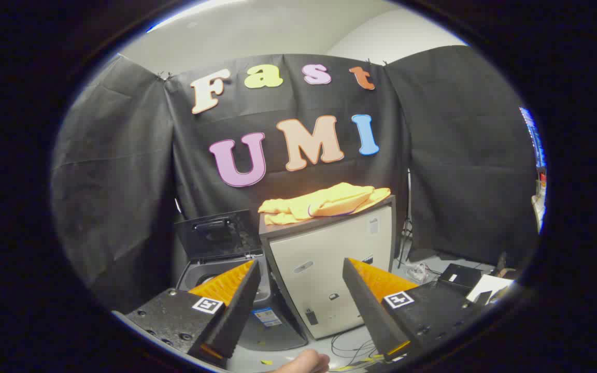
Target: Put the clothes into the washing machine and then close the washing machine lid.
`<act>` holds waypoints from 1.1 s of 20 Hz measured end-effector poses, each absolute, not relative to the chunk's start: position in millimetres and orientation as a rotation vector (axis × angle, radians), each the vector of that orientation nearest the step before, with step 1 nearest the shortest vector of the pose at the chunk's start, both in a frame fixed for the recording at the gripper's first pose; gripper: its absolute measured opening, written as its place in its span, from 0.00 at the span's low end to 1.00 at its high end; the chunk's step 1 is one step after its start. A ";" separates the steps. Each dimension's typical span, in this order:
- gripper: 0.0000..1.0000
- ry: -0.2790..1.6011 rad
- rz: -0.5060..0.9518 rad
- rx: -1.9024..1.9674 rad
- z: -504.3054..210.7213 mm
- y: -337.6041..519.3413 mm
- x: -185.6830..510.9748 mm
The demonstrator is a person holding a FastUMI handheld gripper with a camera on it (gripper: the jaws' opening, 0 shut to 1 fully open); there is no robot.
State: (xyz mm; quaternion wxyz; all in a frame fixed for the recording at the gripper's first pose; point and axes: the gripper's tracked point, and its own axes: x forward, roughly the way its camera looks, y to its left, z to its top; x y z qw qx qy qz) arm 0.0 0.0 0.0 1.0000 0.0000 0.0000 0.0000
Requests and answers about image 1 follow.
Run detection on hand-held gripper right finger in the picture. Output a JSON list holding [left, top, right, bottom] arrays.
[[342, 257, 491, 363]]

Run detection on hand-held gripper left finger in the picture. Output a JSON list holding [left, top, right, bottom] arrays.
[[115, 259, 262, 369]]

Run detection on grey washing machine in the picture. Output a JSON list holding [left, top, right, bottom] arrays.
[[175, 254, 308, 353]]

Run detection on yellow garment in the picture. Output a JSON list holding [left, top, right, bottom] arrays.
[[258, 182, 391, 226]]

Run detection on yellow black floor tape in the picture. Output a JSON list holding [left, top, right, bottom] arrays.
[[330, 353, 385, 371]]

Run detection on grey cabinet with dark top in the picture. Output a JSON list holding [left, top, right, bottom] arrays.
[[259, 196, 397, 340]]

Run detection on thin metal stand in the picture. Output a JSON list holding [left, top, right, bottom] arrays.
[[399, 168, 416, 270]]

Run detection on black flat box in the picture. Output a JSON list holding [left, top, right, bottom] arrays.
[[437, 263, 483, 297]]

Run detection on white paper sheet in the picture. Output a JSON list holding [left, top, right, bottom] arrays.
[[467, 275, 514, 305]]

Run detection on black backdrop cloth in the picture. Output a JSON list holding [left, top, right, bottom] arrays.
[[51, 46, 540, 311]]

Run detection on blue screen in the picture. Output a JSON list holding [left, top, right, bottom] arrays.
[[519, 106, 546, 169]]

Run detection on black floor cables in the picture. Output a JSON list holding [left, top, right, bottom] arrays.
[[330, 332, 382, 363]]

